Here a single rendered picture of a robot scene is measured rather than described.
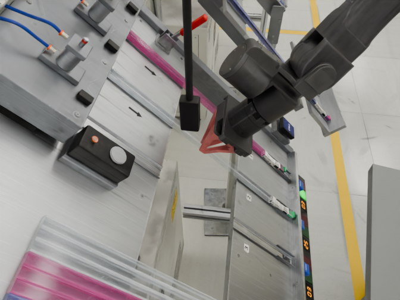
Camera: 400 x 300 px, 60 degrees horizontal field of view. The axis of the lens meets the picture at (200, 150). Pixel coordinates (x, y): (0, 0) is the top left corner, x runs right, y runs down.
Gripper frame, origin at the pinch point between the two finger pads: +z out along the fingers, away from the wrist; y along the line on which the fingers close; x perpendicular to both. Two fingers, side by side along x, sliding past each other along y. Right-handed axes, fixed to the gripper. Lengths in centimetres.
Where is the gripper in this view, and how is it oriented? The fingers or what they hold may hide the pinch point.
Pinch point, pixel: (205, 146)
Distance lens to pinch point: 65.6
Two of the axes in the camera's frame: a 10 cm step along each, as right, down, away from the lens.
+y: -1.3, 7.6, -6.4
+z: -6.4, 4.3, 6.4
